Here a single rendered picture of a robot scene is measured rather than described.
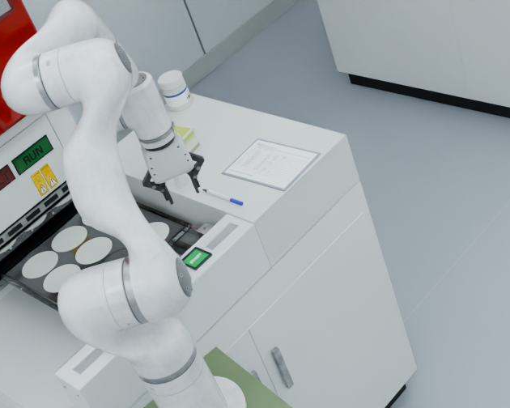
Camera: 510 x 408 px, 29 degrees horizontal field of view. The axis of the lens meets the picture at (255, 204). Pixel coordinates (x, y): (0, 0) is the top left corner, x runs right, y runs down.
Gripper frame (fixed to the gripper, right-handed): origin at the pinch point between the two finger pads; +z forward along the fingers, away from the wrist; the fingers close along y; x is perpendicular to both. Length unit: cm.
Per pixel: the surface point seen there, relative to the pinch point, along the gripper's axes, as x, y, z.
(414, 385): -5, -40, 104
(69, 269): -8.1, 33.9, 14.4
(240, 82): -220, -39, 110
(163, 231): -7.1, 8.8, 14.4
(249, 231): 13.4, -10.7, 8.7
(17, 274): -15, 47, 15
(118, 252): -6.7, 20.9, 14.5
